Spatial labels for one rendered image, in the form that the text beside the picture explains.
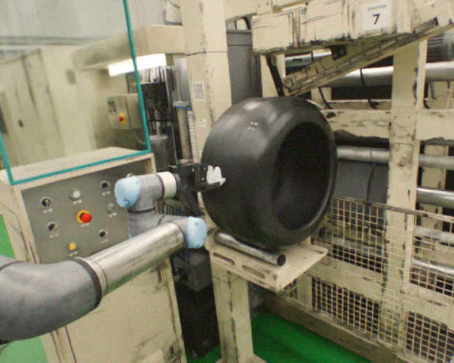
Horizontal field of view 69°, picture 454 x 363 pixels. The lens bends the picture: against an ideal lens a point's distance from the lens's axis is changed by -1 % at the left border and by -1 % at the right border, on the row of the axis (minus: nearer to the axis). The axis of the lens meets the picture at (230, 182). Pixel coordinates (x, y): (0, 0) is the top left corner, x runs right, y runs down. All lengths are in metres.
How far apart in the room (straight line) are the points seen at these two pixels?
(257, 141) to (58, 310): 0.73
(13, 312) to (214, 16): 1.20
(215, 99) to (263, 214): 0.55
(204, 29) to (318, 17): 0.42
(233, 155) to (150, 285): 0.83
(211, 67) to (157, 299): 1.08
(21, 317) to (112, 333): 1.11
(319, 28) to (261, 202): 0.68
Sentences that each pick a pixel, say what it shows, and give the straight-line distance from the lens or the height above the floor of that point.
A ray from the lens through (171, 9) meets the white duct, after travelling 2.04.
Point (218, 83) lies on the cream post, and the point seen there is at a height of 1.53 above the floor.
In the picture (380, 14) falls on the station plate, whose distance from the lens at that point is 1.28.
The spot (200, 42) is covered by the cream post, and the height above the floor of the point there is 1.69.
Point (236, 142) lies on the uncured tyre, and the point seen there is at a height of 1.35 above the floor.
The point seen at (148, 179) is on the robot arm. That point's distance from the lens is 0.90.
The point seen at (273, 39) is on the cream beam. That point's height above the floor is 1.68.
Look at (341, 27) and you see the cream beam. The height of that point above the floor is 1.68.
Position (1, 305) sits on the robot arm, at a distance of 0.59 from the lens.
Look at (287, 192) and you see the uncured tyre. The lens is 1.60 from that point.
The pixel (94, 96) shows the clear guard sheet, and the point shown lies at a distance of 1.42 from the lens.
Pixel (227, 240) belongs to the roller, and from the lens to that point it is 1.41.
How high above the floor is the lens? 1.54
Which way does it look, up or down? 17 degrees down
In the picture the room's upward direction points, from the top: 5 degrees counter-clockwise
